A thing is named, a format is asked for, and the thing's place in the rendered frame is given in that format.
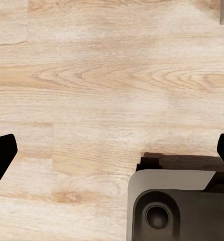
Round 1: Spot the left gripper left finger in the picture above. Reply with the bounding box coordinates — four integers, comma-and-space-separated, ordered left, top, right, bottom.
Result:
0, 134, 18, 180

